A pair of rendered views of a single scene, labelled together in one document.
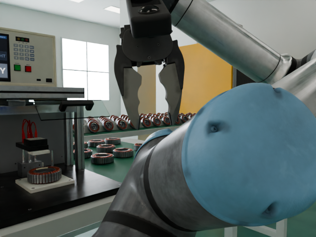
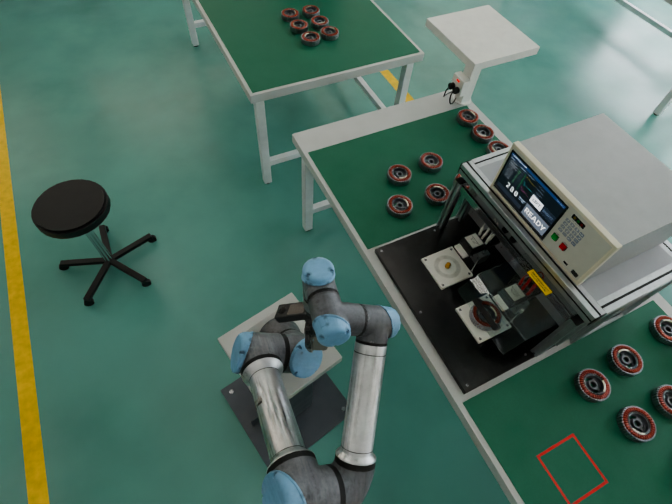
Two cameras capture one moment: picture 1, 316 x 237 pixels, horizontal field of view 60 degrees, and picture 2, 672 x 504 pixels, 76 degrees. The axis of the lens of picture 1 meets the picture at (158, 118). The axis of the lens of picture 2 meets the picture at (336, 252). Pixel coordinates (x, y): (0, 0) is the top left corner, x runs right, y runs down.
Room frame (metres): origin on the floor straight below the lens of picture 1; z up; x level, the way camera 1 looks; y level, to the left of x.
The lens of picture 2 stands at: (0.56, -0.43, 2.22)
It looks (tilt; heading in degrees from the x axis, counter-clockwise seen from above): 57 degrees down; 103
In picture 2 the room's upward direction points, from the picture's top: 6 degrees clockwise
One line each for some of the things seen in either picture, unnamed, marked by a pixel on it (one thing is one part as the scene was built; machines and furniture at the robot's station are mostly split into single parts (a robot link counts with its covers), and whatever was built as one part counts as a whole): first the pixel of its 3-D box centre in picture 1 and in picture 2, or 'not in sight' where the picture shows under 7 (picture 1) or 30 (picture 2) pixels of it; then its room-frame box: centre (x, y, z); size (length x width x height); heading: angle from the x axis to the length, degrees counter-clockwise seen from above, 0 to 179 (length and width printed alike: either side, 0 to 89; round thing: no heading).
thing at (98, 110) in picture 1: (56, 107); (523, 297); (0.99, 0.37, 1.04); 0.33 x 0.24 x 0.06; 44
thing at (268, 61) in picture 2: not in sight; (283, 47); (-0.65, 2.33, 0.37); 1.85 x 1.10 x 0.75; 134
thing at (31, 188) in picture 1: (44, 181); (483, 318); (0.95, 0.40, 0.78); 0.15 x 0.15 x 0.01; 44
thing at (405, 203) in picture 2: not in sight; (399, 206); (0.53, 0.82, 0.77); 0.11 x 0.11 x 0.04
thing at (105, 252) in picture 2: not in sight; (92, 234); (-0.99, 0.46, 0.28); 0.54 x 0.49 x 0.56; 44
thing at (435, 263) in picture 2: not in sight; (446, 267); (0.78, 0.57, 0.78); 0.15 x 0.15 x 0.01; 44
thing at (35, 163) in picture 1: (29, 168); not in sight; (1.05, 0.50, 0.80); 0.08 x 0.05 x 0.06; 134
